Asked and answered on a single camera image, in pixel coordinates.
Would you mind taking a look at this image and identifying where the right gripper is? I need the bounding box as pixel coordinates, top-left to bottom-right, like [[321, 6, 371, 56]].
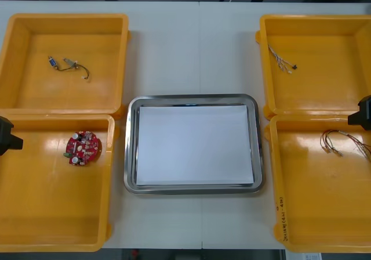
[[347, 95, 371, 132]]

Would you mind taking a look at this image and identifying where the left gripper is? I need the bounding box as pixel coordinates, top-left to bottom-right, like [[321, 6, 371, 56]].
[[0, 115, 23, 156]]

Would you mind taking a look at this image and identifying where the red wire harness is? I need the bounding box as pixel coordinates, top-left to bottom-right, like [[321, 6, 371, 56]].
[[319, 129, 371, 161]]

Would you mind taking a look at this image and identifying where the round red circuit board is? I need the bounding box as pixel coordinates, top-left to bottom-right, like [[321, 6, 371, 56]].
[[63, 130, 102, 167]]

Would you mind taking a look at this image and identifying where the solenoid with blue label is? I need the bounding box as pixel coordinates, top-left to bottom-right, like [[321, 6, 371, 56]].
[[48, 55, 79, 72]]

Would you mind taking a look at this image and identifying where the metal solenoid with black cable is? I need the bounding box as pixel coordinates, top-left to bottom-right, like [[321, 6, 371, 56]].
[[63, 56, 91, 83]]

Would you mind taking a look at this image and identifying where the white-grey twisted wire harness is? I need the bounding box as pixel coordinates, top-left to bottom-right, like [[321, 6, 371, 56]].
[[267, 44, 300, 75]]

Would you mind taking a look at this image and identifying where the yellow-orange plastic bin with handwriting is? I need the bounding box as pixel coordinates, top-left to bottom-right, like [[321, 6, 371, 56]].
[[264, 114, 371, 254]]

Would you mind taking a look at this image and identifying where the steel tray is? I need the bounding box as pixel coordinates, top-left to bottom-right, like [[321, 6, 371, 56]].
[[123, 93, 265, 196]]

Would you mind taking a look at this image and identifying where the white sheet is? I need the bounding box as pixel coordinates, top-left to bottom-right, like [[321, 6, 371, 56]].
[[135, 104, 256, 187]]

